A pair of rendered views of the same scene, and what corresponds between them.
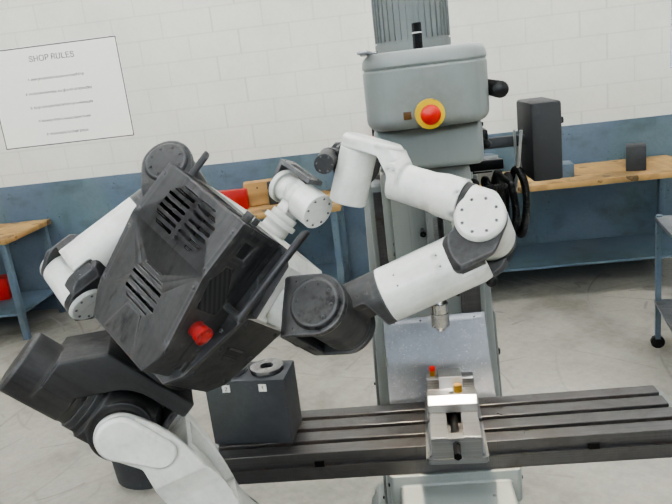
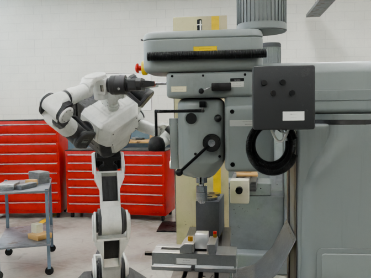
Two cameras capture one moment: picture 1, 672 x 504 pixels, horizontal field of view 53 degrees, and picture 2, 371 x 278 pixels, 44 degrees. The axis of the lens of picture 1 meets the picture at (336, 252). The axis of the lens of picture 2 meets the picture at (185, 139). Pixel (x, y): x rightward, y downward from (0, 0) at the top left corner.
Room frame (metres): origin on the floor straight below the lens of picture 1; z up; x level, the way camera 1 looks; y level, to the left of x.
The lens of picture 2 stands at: (1.56, -2.16, 1.59)
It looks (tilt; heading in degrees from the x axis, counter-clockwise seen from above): 4 degrees down; 90
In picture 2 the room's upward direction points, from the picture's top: 1 degrees counter-clockwise
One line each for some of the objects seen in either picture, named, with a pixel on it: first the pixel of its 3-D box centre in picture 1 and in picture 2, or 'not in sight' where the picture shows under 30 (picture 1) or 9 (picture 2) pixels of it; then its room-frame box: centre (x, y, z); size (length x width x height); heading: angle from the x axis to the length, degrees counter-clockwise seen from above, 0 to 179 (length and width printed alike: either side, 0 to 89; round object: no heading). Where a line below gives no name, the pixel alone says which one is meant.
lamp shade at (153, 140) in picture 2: not in sight; (156, 143); (1.42, -0.23, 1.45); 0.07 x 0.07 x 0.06
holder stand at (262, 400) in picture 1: (254, 399); (210, 213); (1.66, 0.27, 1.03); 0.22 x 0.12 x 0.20; 79
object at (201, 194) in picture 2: (439, 315); (201, 193); (1.61, -0.25, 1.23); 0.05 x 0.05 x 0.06
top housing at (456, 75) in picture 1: (420, 85); (203, 54); (1.62, -0.25, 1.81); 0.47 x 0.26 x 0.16; 174
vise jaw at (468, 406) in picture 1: (452, 400); (189, 244); (1.55, -0.25, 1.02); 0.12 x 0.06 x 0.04; 82
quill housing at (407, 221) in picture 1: (432, 225); (201, 137); (1.61, -0.25, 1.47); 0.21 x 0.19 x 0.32; 84
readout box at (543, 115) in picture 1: (540, 137); (282, 97); (1.87, -0.61, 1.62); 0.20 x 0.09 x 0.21; 174
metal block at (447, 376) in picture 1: (450, 382); (202, 239); (1.60, -0.26, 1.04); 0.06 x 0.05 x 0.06; 82
